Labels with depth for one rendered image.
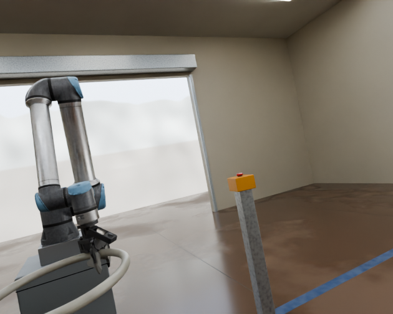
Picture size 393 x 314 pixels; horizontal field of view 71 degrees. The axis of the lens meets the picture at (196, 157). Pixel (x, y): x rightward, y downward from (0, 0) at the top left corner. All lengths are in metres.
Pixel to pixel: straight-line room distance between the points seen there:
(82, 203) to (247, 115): 5.96
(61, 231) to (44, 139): 0.50
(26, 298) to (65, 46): 5.04
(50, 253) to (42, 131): 0.61
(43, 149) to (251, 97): 6.09
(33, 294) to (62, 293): 0.12
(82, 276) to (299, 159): 6.77
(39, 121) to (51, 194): 0.36
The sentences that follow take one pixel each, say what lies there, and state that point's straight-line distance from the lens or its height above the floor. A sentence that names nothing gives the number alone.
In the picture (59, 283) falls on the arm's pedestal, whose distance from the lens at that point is 1.57.
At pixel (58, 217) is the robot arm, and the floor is 1.06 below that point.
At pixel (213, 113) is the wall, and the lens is 6.40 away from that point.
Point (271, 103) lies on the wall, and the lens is 7.40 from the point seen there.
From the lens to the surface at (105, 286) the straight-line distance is 0.92.
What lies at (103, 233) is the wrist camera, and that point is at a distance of 1.21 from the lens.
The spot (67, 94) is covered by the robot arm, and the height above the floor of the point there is 1.67.
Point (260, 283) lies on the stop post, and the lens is 1.76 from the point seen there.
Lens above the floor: 1.23
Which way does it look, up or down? level
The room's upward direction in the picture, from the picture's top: 11 degrees counter-clockwise
